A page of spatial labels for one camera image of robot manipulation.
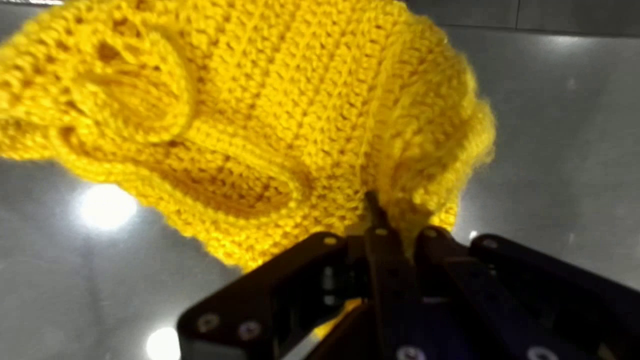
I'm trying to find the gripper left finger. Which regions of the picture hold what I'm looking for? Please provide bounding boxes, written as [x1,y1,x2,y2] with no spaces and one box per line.
[176,190,417,360]

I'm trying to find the yellow knitted cloth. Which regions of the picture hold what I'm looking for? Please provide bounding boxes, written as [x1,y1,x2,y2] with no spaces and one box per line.
[0,0,497,339]

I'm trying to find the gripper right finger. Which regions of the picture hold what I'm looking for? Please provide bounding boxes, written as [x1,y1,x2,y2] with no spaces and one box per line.
[414,225,640,360]

